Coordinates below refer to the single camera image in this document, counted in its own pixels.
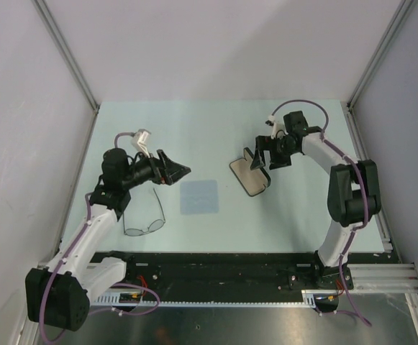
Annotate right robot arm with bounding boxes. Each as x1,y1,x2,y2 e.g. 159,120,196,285
250,111,381,288

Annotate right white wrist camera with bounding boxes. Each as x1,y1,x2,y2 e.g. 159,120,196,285
265,115,285,139

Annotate white slotted cable duct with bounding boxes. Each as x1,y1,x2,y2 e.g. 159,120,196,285
86,290,339,308

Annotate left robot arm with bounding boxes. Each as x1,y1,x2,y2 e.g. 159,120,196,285
25,148,191,331

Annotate right aluminium frame post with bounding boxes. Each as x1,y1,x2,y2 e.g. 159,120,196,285
347,0,417,109

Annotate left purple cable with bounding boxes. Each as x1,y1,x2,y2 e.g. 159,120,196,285
39,131,161,342

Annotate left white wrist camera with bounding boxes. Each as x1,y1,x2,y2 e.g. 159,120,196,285
131,129,152,158

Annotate thin-framed sunglasses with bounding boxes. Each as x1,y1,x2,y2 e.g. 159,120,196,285
122,188,166,237

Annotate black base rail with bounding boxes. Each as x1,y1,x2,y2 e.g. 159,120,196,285
86,251,400,303

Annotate left aluminium frame post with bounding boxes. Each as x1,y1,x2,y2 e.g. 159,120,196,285
31,0,99,113

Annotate black glasses case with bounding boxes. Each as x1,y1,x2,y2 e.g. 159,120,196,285
229,147,271,197

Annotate aluminium frame post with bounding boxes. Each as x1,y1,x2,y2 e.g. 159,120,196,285
31,0,99,113
347,0,417,109

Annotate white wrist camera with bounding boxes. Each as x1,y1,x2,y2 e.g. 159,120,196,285
265,115,285,139
131,129,152,158

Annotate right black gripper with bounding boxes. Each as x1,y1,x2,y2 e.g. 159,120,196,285
251,135,299,170

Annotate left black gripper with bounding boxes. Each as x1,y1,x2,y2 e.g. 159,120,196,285
121,147,189,190

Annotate light blue cleaning cloth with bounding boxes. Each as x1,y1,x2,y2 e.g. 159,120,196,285
180,180,219,216

